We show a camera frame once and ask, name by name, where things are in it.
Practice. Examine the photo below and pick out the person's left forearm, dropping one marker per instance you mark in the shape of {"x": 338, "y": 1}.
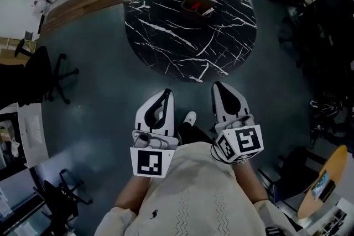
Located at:
{"x": 131, "y": 193}

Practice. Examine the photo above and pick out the brown pen holder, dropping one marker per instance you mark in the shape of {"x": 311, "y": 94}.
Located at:
{"x": 197, "y": 1}

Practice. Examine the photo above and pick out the person's black trouser leg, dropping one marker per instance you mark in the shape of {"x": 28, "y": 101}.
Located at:
{"x": 192, "y": 134}

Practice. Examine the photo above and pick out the black office chair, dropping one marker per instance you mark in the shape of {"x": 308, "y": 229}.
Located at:
{"x": 62, "y": 201}
{"x": 38, "y": 74}

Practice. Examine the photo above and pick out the red pen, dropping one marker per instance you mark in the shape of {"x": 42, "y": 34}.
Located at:
{"x": 196, "y": 6}

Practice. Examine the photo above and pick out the person's right forearm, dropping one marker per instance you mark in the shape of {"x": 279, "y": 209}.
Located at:
{"x": 251, "y": 182}

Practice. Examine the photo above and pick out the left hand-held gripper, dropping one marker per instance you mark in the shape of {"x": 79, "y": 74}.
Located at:
{"x": 149, "y": 164}

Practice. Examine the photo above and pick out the white pen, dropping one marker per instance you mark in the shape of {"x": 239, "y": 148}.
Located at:
{"x": 208, "y": 11}

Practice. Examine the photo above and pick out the white cabinet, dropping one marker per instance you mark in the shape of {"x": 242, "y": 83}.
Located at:
{"x": 31, "y": 132}

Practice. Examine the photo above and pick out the person's white shoe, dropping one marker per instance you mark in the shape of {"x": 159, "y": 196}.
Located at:
{"x": 190, "y": 117}

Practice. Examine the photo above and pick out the round wooden side table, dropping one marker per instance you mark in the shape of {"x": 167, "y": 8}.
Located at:
{"x": 332, "y": 171}

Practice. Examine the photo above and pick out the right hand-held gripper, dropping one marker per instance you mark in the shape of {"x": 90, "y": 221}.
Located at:
{"x": 249, "y": 141}

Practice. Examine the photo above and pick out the person's cream knit sweater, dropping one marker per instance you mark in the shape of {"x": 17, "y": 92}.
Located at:
{"x": 193, "y": 196}

